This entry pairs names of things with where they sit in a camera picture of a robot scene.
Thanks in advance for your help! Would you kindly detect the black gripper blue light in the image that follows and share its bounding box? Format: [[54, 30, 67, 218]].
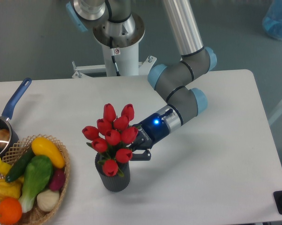
[[131, 113, 170, 161]]

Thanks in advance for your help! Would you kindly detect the red tulip bouquet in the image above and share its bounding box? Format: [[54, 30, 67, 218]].
[[82, 103, 138, 177]]

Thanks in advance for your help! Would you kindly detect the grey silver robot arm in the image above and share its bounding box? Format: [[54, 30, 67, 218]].
[[66, 0, 217, 161]]

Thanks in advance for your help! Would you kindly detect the dark grey ribbed vase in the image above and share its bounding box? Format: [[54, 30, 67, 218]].
[[95, 153, 130, 192]]

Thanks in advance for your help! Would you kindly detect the purple red radish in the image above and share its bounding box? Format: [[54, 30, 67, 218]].
[[49, 169, 66, 191]]

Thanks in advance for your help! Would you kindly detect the yellow squash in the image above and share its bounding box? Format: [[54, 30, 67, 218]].
[[31, 137, 66, 169]]

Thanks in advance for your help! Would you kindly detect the green bok choy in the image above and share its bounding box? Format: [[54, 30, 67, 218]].
[[19, 155, 53, 213]]

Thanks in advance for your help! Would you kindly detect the white garlic bulb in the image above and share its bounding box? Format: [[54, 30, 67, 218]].
[[37, 189, 59, 212]]

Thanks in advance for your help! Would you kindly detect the green cucumber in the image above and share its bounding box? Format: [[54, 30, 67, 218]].
[[5, 148, 35, 183]]

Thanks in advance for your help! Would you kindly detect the woven wicker basket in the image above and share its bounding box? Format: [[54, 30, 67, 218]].
[[0, 135, 70, 225]]

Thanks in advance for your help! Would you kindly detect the yellow banana pepper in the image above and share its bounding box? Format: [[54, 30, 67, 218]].
[[0, 158, 24, 184]]

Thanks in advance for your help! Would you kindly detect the browned bread in pan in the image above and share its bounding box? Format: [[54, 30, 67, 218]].
[[0, 129, 10, 149]]

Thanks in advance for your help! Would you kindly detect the yellow bumpy gourd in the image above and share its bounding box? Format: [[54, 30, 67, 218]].
[[0, 179, 22, 202]]

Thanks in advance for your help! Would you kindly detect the orange fruit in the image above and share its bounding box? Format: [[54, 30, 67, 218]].
[[0, 197, 22, 225]]

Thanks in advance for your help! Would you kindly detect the blue plastic bag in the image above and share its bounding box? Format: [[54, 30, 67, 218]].
[[262, 0, 282, 40]]

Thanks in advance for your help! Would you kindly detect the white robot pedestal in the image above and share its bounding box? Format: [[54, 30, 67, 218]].
[[72, 13, 157, 78]]

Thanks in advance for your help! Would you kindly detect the black cable on pedestal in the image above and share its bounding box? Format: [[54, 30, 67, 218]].
[[109, 36, 121, 77]]

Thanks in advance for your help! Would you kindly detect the blue handled dark saucepan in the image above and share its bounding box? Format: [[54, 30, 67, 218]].
[[0, 78, 32, 158]]

